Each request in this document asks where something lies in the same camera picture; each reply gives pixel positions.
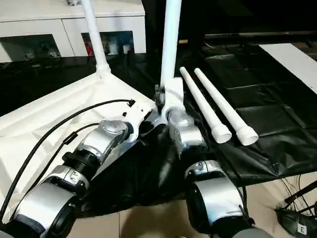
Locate white plastic table leg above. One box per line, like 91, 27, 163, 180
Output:
79, 0, 112, 78
159, 0, 182, 91
179, 66, 233, 145
194, 67, 259, 147

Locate white glass-door cabinet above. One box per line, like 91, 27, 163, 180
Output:
0, 0, 147, 63

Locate white flat board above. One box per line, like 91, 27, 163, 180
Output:
259, 43, 317, 94

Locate white plastic table top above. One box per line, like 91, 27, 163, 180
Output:
0, 69, 165, 210

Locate black device with white label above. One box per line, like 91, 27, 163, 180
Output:
276, 204, 317, 238

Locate black plastic mat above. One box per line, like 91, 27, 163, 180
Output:
0, 45, 317, 219

